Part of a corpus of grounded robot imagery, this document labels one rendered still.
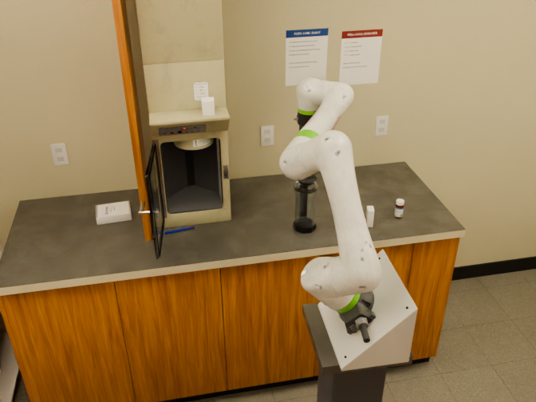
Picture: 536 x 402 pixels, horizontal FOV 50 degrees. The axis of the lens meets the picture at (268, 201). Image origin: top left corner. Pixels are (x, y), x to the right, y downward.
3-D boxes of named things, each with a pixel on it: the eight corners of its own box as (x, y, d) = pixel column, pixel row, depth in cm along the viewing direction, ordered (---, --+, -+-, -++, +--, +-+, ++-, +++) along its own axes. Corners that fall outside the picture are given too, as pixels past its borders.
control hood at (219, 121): (151, 135, 240) (147, 112, 235) (227, 128, 245) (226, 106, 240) (151, 146, 230) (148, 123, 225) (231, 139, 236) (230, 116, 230)
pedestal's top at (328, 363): (411, 364, 198) (413, 356, 196) (321, 375, 194) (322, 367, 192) (381, 302, 225) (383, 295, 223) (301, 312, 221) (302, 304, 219)
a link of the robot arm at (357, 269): (371, 293, 171) (330, 124, 178) (330, 300, 183) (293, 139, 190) (395, 285, 180) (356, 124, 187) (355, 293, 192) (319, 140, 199)
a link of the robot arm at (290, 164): (314, 181, 192) (293, 154, 188) (288, 191, 201) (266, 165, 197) (333, 149, 203) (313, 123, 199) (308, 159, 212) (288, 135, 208)
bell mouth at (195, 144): (172, 135, 262) (171, 124, 259) (210, 132, 265) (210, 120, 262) (175, 151, 247) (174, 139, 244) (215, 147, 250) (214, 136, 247)
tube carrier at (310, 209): (290, 220, 267) (291, 180, 256) (313, 218, 269) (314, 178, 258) (296, 233, 258) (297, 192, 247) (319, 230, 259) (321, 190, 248)
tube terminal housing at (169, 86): (159, 200, 285) (141, 47, 245) (224, 194, 291) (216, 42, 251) (162, 228, 264) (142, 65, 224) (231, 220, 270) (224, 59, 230)
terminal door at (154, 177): (164, 220, 260) (155, 140, 240) (158, 261, 234) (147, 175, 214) (162, 220, 260) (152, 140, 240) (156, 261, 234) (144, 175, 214)
